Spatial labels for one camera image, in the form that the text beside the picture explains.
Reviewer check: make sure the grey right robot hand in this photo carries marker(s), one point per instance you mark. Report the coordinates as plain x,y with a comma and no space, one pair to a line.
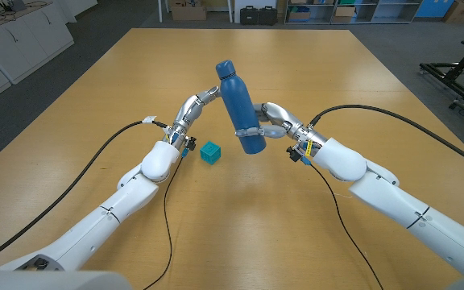
284,118

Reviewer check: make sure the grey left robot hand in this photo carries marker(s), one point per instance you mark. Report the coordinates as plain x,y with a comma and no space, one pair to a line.
189,110

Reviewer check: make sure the blue metal bottle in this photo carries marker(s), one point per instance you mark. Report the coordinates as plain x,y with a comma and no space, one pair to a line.
240,108

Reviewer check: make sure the blue bottle cap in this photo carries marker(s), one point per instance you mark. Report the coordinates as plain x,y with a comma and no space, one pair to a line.
225,69

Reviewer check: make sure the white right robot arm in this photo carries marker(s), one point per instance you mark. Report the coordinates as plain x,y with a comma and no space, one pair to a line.
397,201

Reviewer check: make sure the teal cube block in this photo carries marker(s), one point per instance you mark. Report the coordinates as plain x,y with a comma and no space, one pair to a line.
210,153

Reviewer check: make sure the large cardboard box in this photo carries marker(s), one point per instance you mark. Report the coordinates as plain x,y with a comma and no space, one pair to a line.
187,12

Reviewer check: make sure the small cardboard box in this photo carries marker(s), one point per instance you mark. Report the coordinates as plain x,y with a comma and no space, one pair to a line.
299,16
344,15

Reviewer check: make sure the black hard case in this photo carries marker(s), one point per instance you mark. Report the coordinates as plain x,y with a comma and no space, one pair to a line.
268,16
249,16

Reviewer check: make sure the grey shelf unit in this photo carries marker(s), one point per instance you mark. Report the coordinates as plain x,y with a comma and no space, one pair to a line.
381,10

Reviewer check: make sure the white cabinet row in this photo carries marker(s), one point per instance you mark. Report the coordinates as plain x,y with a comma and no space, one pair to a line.
26,40

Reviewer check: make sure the black metal stand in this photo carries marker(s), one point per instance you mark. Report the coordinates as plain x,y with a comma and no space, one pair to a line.
457,70

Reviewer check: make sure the blue panel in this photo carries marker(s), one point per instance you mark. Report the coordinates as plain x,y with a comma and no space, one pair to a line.
433,8

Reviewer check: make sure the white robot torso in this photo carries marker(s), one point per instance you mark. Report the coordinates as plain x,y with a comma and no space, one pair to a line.
50,281

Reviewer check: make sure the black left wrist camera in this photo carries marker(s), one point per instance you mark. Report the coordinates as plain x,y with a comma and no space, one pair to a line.
191,143

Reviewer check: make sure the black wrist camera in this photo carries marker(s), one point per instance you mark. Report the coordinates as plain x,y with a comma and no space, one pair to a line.
293,154
191,143

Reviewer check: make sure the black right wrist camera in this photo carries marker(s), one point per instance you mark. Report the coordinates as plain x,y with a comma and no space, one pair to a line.
293,154

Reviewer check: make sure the white metal post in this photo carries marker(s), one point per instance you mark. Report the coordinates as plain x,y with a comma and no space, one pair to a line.
160,12
230,12

